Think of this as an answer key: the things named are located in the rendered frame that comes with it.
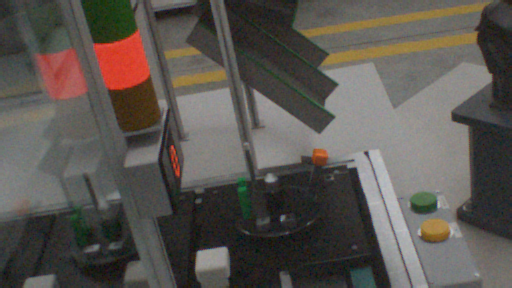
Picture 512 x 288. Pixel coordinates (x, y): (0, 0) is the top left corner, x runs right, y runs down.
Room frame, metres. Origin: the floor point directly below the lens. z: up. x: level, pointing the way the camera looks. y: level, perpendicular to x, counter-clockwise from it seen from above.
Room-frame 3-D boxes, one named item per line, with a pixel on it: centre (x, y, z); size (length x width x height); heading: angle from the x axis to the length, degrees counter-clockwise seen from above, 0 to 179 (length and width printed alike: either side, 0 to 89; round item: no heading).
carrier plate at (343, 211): (0.89, -0.01, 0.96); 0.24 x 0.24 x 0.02; 86
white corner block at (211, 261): (0.80, 0.09, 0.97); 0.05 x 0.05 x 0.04; 86
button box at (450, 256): (0.79, -0.22, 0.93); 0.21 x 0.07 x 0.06; 176
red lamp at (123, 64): (0.71, 0.12, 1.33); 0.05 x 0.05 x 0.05
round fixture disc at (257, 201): (0.89, -0.01, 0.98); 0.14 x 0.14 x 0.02
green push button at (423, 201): (0.86, -0.23, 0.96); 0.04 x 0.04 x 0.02
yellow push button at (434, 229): (0.79, -0.22, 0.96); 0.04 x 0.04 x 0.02
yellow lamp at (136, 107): (0.71, 0.12, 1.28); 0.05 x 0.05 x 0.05
